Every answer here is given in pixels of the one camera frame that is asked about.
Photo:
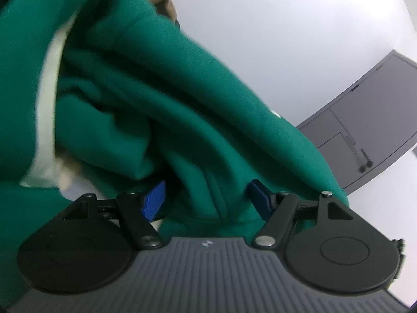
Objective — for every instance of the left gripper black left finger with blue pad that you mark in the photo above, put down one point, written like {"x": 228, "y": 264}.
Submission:
{"x": 88, "y": 245}

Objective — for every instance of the green hoodie white lettering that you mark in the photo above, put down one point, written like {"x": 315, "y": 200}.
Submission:
{"x": 123, "y": 91}

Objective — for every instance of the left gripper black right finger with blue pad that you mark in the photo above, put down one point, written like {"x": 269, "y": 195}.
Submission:
{"x": 323, "y": 242}

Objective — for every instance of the black door handle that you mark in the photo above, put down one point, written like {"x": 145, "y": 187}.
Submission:
{"x": 366, "y": 162}

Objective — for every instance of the grey door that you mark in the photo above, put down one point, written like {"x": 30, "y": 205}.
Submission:
{"x": 376, "y": 113}

